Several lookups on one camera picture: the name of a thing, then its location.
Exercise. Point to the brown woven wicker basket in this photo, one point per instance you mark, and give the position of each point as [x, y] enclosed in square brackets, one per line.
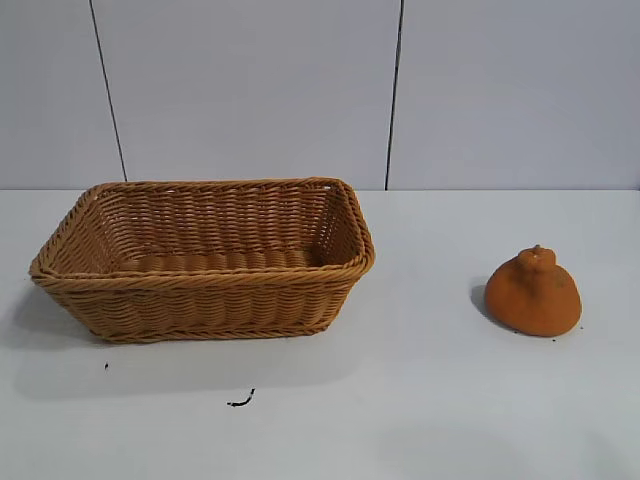
[210, 295]

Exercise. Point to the orange with knobbed top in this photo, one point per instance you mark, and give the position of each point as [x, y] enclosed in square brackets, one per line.
[532, 300]

